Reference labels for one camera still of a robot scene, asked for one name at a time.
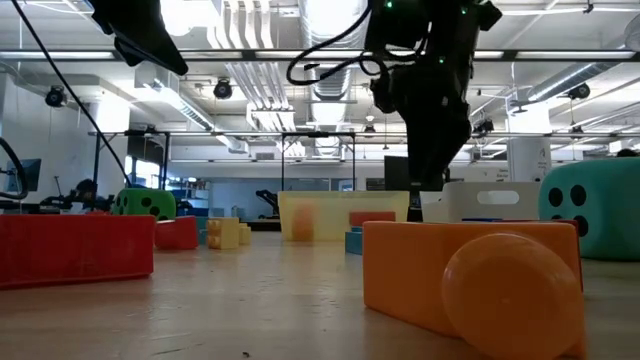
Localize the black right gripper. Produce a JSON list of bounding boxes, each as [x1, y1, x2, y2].
[[367, 0, 481, 191]]

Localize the yellow translucent plastic bin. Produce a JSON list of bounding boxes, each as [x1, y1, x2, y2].
[[277, 190, 411, 244]]

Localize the orange red toy brick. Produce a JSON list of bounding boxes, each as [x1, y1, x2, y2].
[[291, 202, 316, 243]]

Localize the green foam die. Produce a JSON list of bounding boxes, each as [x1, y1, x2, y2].
[[110, 187, 177, 221]]

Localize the red stepped toy brick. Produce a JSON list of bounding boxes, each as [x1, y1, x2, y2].
[[0, 213, 156, 290], [153, 215, 200, 251]]

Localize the black monitor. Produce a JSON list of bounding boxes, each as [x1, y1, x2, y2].
[[383, 155, 412, 192]]

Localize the black overhead beam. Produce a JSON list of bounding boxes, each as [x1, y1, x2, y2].
[[0, 47, 640, 64]]

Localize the white plastic bin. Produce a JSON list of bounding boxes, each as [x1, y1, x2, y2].
[[419, 180, 542, 224]]

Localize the white pillar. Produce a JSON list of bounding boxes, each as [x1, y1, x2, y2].
[[507, 102, 553, 182]]

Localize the blue square toy brick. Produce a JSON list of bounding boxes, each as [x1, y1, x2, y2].
[[344, 225, 365, 256]]

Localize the orange brick with round disc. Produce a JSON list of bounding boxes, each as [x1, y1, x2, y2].
[[362, 220, 587, 360]]

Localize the person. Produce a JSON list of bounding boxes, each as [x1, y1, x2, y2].
[[74, 178, 101, 211]]

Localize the blue screen monitor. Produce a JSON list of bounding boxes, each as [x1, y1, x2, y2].
[[4, 158, 43, 194]]

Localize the teal foam die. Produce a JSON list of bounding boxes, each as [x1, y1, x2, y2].
[[537, 157, 640, 262]]

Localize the grey round fan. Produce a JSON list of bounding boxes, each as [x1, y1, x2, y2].
[[623, 12, 640, 53]]

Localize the silver ventilation duct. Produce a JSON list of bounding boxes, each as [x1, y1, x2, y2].
[[298, 0, 370, 157], [524, 62, 621, 104]]

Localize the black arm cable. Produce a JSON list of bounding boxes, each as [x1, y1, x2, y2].
[[9, 0, 134, 189]]

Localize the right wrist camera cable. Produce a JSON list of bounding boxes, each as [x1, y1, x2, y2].
[[286, 0, 396, 86]]

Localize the black rack frame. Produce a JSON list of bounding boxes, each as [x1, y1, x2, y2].
[[280, 131, 357, 191], [89, 129, 171, 211]]

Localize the black metal frame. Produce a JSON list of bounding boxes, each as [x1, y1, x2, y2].
[[248, 218, 281, 232]]

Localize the thick black cable loop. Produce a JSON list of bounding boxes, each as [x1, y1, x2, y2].
[[0, 137, 29, 201]]

